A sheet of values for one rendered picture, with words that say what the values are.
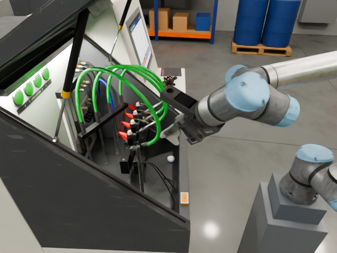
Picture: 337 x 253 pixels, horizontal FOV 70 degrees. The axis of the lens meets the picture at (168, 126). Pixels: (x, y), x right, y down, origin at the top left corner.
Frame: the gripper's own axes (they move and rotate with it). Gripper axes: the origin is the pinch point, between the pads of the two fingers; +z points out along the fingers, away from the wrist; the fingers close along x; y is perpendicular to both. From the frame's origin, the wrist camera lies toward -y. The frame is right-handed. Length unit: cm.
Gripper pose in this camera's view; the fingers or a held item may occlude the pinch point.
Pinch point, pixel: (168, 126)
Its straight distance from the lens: 75.7
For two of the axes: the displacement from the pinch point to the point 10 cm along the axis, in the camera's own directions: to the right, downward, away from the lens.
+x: 6.1, -6.2, 4.9
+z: -4.4, 2.5, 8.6
